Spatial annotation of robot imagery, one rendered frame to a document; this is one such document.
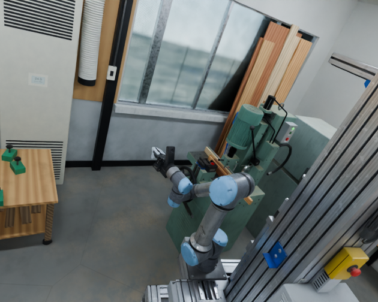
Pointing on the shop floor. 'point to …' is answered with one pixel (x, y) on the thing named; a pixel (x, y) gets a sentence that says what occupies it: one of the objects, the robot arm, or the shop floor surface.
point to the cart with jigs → (20, 193)
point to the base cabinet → (240, 214)
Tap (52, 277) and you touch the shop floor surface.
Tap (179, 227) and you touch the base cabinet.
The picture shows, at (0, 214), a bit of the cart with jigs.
